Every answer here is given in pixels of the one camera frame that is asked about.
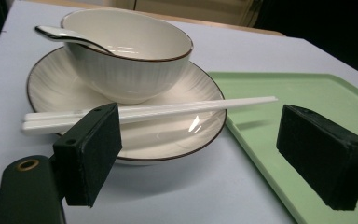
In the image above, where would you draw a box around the light green plastic tray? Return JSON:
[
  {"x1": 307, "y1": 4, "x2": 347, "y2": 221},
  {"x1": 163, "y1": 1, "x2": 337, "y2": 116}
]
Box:
[{"x1": 207, "y1": 71, "x2": 358, "y2": 224}]

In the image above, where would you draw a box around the white ribbed ceramic plate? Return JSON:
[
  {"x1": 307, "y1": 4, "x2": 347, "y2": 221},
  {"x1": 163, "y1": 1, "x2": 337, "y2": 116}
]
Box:
[{"x1": 26, "y1": 46, "x2": 227, "y2": 163}]

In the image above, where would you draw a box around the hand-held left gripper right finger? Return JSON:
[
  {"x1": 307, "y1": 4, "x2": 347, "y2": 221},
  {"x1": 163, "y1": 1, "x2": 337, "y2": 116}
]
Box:
[{"x1": 275, "y1": 104, "x2": 358, "y2": 212}]

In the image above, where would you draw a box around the beige curtain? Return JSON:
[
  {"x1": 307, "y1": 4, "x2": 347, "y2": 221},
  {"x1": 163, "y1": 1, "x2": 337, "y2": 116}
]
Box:
[{"x1": 103, "y1": 0, "x2": 264, "y2": 28}]

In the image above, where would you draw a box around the white ribbed ceramic bowl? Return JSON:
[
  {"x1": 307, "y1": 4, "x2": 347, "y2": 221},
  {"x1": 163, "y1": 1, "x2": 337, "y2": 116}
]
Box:
[{"x1": 60, "y1": 7, "x2": 195, "y2": 105}]

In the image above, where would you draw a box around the white ceramic spoon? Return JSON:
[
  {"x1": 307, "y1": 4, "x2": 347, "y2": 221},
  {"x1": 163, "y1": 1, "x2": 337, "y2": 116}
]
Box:
[{"x1": 34, "y1": 24, "x2": 116, "y2": 56}]

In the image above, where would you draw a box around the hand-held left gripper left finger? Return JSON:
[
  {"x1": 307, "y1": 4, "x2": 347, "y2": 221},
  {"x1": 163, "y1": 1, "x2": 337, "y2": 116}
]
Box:
[{"x1": 52, "y1": 102, "x2": 123, "y2": 208}]

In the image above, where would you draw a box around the white chopstick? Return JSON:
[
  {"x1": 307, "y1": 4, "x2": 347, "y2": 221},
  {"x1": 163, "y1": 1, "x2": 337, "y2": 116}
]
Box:
[
  {"x1": 21, "y1": 97, "x2": 279, "y2": 136},
  {"x1": 23, "y1": 95, "x2": 278, "y2": 123}
]

